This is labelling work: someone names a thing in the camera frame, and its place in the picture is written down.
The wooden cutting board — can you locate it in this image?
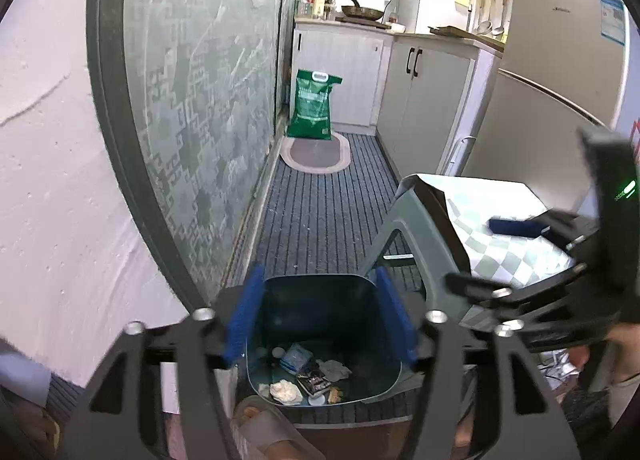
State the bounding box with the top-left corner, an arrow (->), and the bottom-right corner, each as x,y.
334,16 -> 393,30

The patterned glass sliding door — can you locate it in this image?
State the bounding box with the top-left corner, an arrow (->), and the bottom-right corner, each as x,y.
87,0 -> 306,311

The grey plastic stool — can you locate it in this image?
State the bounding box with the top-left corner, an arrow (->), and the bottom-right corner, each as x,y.
357,182 -> 481,329

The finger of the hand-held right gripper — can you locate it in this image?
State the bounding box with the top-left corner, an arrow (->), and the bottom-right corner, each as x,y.
487,211 -> 599,254
445,263 -> 596,329

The grey slipper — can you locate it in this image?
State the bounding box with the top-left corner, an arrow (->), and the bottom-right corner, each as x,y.
232,395 -> 326,460

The white crumpled tissue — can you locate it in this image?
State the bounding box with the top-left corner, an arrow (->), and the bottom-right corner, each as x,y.
270,379 -> 304,406

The oval floor mat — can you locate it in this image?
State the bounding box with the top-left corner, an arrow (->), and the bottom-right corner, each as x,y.
280,132 -> 351,175

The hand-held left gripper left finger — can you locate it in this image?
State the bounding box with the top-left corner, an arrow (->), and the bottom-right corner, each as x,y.
57,265 -> 266,460

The white cabinet with small handles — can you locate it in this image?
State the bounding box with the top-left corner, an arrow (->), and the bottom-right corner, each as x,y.
291,22 -> 396,133

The frying pan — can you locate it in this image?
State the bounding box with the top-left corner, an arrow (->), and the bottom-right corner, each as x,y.
341,0 -> 386,22

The metal ladle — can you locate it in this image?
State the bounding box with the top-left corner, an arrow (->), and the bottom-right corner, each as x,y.
487,0 -> 506,36

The teal plastic bin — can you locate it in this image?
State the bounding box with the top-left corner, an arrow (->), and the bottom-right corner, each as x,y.
245,274 -> 404,409

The black snack packet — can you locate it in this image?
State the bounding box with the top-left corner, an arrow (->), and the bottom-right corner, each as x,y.
297,370 -> 334,396

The grey crumpled paper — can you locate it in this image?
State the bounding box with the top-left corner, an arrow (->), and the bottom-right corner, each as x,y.
317,359 -> 354,384

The white cabinet with black handles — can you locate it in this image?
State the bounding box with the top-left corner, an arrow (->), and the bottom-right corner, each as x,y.
377,32 -> 504,175

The green white checkered tablecloth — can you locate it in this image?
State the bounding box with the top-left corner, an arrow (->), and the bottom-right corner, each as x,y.
397,175 -> 583,291

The green rice bag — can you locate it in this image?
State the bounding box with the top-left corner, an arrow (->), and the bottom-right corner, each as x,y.
286,68 -> 344,141

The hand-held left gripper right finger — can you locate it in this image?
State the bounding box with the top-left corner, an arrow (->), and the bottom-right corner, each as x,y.
375,267 -> 583,460

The beige refrigerator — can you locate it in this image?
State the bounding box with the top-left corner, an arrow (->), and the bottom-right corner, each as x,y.
450,0 -> 632,191

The person's right forearm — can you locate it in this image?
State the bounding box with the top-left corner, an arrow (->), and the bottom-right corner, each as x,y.
607,375 -> 640,447

